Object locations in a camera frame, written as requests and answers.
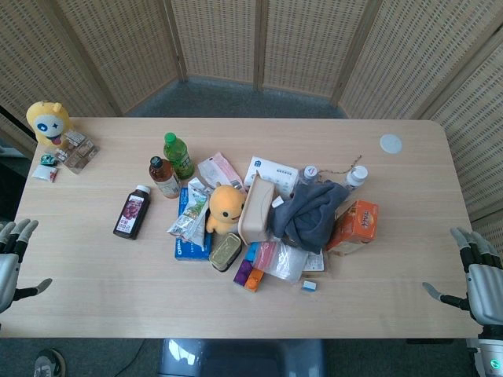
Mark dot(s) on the small blue white eraser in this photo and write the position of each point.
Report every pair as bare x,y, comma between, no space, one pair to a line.
309,286

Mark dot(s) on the clear pack of brown snacks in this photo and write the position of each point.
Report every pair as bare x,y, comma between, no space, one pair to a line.
79,152

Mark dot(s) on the white tissue pack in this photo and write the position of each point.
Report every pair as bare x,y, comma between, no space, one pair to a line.
276,173

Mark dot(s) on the small white sachet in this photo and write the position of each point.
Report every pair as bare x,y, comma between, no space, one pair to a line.
44,172

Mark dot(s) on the blue Oreo cookie box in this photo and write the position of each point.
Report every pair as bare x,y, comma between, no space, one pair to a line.
191,248

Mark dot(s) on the yellow plush mascot toy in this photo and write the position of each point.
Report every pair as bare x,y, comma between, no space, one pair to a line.
48,124

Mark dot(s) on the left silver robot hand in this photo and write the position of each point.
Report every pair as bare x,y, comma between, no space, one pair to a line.
8,267

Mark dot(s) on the clear zip bag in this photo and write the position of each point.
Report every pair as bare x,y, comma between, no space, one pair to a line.
283,260

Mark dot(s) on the clear water bottle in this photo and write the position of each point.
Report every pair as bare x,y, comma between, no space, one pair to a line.
309,174

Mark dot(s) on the grey cloth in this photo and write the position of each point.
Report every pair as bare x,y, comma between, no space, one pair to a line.
308,214

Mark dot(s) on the blue building block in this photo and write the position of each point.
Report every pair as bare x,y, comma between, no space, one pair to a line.
252,251

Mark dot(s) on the orange plush dinosaur toy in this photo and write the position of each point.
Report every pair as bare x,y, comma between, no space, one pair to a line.
225,209

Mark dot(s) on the dark juice bottle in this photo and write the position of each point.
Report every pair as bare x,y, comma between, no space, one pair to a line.
133,212

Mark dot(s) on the orange carton box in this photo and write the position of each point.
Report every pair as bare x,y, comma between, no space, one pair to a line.
355,225

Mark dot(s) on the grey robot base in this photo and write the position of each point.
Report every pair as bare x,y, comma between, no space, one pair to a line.
239,357

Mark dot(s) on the green tea bottle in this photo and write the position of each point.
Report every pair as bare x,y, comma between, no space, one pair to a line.
178,156

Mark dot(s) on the pink white snack packet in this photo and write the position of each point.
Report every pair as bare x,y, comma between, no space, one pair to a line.
220,171

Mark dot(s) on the beige plastic box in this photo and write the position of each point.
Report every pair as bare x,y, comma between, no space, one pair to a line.
256,211

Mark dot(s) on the white round table cap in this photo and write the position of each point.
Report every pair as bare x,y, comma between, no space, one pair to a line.
391,143

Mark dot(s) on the green white snack bag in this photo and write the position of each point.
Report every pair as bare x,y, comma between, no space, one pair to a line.
189,214

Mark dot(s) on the white pill bottle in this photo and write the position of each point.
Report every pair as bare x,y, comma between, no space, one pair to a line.
356,177

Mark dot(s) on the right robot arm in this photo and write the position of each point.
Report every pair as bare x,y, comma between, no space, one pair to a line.
489,351

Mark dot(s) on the grey sneaker shoe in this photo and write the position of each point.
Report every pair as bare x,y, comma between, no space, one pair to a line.
48,363

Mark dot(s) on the small green black packet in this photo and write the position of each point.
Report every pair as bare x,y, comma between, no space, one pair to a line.
48,159

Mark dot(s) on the folding rattan screen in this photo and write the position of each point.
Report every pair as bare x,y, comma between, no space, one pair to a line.
251,51

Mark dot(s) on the metal tin can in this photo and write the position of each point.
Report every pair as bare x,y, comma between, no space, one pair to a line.
225,251

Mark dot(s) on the brown tea bottle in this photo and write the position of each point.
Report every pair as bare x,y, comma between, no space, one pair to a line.
164,177

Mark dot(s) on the orange building block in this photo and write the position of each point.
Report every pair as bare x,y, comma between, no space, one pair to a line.
255,280

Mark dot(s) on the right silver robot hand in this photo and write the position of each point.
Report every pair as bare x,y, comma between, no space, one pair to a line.
480,277

